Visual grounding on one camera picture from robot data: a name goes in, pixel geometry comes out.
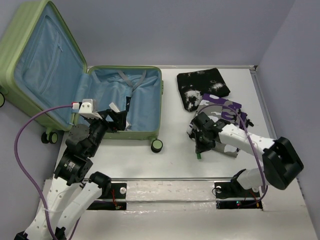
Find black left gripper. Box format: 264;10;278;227
86;108;129;156

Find purple camouflage garment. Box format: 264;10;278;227
186;93;254;158

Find green black tube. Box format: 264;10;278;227
195;148;203;160

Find black white tie-dye shirt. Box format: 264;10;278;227
176;68;231;112

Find green hard-shell suitcase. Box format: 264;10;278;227
0;0;164;153

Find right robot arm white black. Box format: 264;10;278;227
191;112;304;196

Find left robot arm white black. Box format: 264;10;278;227
15;109;127;240

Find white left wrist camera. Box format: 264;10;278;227
78;98;101;119

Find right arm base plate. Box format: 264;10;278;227
211;181;263;210

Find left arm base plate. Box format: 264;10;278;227
87;182;127;211

